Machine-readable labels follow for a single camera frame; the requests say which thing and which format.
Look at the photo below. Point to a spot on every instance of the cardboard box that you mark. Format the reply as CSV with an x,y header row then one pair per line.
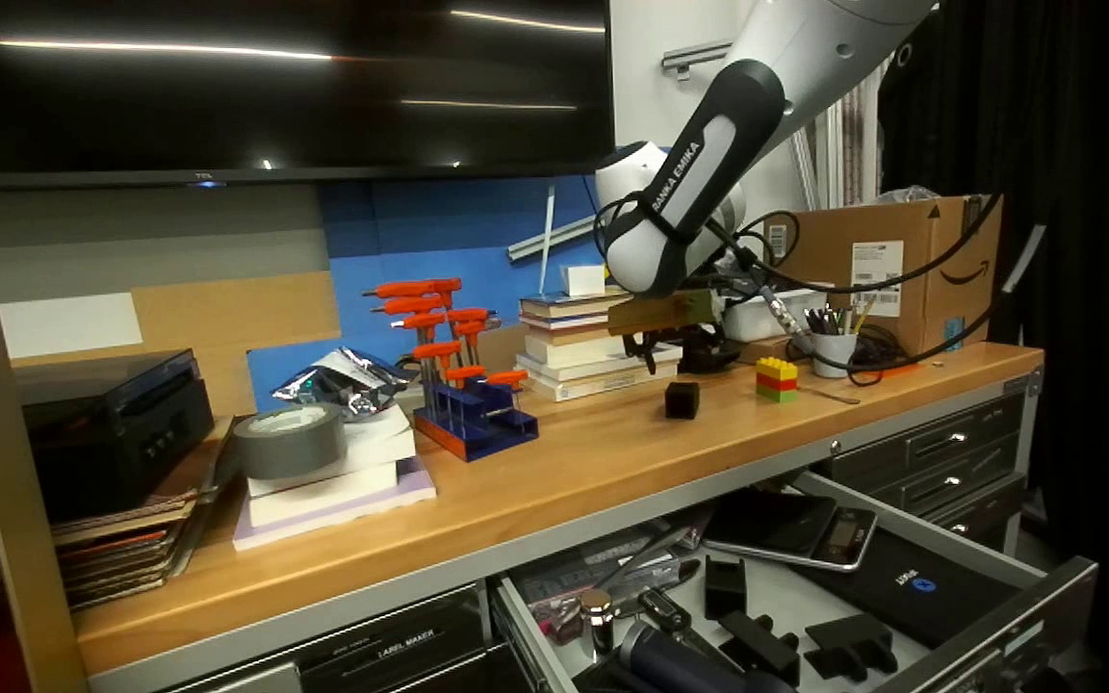
x,y
920,269

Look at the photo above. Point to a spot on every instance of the silver foil bag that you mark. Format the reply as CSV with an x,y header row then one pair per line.
x,y
348,380

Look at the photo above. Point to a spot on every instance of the black curtain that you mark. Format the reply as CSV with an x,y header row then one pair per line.
x,y
1074,289

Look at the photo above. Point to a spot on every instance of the dark blue cylinder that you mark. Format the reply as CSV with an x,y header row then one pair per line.
x,y
680,669

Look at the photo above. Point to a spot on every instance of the white plastic container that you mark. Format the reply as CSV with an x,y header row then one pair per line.
x,y
757,322

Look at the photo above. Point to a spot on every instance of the silver metal weight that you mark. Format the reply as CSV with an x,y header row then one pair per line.
x,y
598,621

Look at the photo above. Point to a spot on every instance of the grey drawer cabinet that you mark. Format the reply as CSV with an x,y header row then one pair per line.
x,y
959,462

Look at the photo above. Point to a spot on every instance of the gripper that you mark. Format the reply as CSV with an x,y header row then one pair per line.
x,y
709,351

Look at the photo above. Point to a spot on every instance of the heap of pens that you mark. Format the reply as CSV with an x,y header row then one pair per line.
x,y
838,320

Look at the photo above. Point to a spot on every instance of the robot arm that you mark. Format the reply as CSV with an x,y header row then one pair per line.
x,y
805,48

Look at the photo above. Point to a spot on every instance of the stack of books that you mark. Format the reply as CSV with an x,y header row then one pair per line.
x,y
574,361

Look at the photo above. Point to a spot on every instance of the black digital scale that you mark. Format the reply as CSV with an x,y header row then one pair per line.
x,y
786,534

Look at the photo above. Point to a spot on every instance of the stack of white boxes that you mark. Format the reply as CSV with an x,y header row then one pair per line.
x,y
343,491

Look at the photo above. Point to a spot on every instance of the orange hex keys in blue stand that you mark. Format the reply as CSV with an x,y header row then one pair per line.
x,y
473,419

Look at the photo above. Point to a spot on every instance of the black printer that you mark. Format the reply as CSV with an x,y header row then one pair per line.
x,y
112,423

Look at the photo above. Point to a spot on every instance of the roll of grey duct tape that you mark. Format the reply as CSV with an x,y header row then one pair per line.
x,y
290,443

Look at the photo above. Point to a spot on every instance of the black drawer with label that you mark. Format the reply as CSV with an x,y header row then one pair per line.
x,y
391,650

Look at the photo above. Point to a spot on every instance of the black cube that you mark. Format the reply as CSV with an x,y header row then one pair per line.
x,y
682,400

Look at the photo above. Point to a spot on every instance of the wooden panel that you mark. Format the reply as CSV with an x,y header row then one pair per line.
x,y
6,433

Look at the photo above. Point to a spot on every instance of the black plastic bracket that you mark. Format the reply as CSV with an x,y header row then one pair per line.
x,y
761,645
724,587
848,647

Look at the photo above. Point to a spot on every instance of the white cup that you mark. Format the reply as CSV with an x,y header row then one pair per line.
x,y
834,354

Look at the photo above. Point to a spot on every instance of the open drawer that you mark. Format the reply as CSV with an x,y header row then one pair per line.
x,y
988,616

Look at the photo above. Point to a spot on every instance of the stack of coloured toy bricks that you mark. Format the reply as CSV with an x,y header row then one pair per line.
x,y
777,380

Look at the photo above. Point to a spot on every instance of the small white box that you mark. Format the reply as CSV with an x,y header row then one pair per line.
x,y
583,280

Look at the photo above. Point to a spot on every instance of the black flat case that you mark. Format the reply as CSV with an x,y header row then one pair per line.
x,y
920,587

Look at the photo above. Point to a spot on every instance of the large black television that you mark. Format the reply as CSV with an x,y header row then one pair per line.
x,y
275,96

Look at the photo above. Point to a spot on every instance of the metal rails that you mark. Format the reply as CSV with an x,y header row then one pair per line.
x,y
554,231

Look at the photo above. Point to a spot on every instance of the stack of flat boards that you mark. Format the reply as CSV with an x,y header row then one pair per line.
x,y
131,553

